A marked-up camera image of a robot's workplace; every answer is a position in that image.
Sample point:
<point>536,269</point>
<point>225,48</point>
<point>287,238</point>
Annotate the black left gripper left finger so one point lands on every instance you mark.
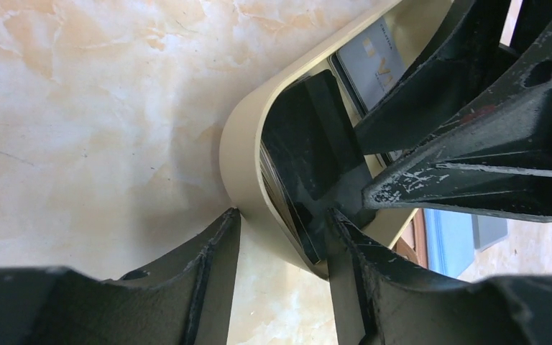
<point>183,297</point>

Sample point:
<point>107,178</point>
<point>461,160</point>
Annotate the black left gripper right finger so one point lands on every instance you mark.
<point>380,297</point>

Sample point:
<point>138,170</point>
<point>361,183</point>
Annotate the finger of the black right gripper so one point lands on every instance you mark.
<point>450,72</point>
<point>494,157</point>

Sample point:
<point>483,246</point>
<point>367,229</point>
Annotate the thin credit card edge-on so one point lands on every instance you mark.
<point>488,231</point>

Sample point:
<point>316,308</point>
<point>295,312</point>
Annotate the silver VIP credit card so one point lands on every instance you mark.
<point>368,66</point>

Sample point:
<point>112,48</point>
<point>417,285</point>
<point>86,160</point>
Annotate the black VIP credit card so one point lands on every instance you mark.
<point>311,161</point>

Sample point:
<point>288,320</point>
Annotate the beige oval tray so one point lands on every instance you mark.
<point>249,169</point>

